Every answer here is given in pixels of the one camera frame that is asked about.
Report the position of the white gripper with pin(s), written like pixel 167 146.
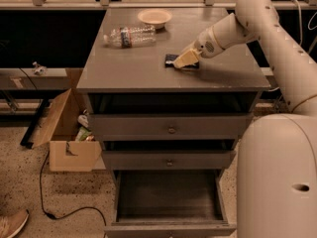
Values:
pixel 205 46

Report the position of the blue rxbar blueberry bar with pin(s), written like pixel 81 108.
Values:
pixel 169 62

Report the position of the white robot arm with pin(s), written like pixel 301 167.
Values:
pixel 277 159

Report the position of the grey top drawer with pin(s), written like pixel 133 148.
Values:
pixel 168 127

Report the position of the grey wooden drawer cabinet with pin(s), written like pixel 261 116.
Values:
pixel 135 81

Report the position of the grey middle drawer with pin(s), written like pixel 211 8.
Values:
pixel 168 160

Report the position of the grey open bottom drawer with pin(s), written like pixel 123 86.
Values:
pixel 169 204

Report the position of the white shallow bowl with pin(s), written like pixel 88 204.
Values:
pixel 156 17

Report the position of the clear plastic water bottle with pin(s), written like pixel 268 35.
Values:
pixel 131 37

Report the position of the white bottle in box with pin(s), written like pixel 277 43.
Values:
pixel 83 120

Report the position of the green packet in box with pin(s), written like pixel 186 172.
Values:
pixel 82 134

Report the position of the small clear object on ledge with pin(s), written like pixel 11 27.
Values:
pixel 39 69

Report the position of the open cardboard box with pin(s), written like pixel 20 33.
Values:
pixel 59 128

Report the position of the tan sneaker shoe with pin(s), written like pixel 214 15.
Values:
pixel 11 225

